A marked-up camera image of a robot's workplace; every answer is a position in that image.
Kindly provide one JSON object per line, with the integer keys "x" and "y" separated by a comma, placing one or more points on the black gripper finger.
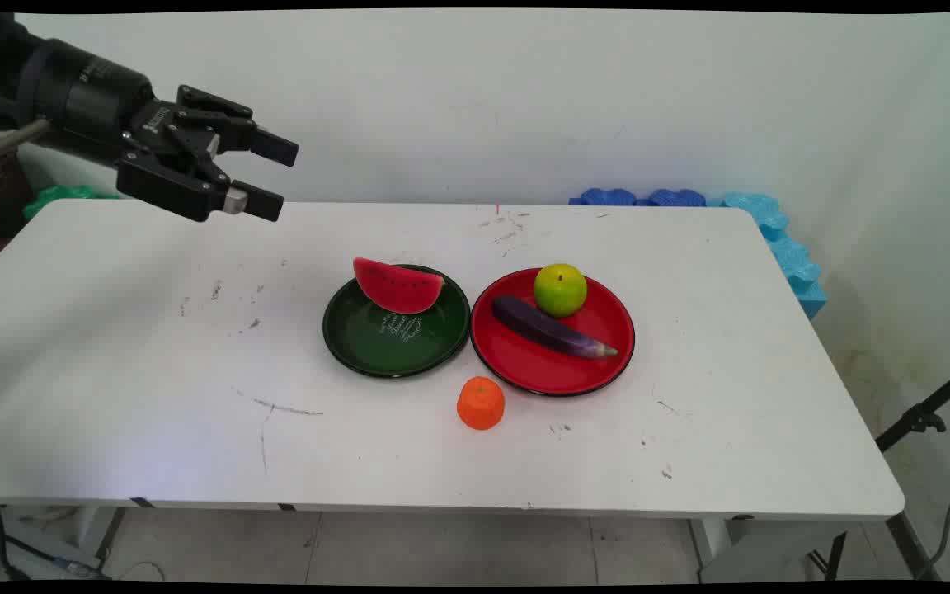
{"x": 232, "y": 124}
{"x": 170, "y": 186}

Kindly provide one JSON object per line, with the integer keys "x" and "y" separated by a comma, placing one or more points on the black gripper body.
{"x": 96, "y": 95}

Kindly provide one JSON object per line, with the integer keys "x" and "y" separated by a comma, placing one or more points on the toy purple eggplant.
{"x": 545, "y": 327}

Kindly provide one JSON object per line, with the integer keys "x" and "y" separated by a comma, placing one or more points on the green foam mat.
{"x": 63, "y": 198}

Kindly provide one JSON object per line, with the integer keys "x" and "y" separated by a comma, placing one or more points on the dark woven basket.
{"x": 1, "y": 202}

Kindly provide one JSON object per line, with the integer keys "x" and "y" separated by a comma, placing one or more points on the toy watermelon slice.
{"x": 397, "y": 289}

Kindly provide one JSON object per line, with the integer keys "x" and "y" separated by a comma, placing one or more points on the dark green plate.
{"x": 384, "y": 342}

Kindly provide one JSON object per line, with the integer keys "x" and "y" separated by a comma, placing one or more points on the white table leg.
{"x": 100, "y": 532}
{"x": 718, "y": 549}

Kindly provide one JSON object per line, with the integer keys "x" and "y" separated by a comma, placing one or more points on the toy green apple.
{"x": 560, "y": 290}

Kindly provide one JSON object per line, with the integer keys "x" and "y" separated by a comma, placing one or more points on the toy orange fruit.
{"x": 481, "y": 404}

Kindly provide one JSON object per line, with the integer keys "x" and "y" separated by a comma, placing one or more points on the dark blue foam mat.
{"x": 607, "y": 197}
{"x": 677, "y": 198}

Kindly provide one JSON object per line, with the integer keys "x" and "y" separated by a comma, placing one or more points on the red plate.
{"x": 541, "y": 367}

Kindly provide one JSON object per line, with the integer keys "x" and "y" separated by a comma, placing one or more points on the light blue foam mat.
{"x": 788, "y": 256}

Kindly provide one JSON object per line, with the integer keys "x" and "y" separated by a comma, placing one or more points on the black tripod stand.
{"x": 920, "y": 421}

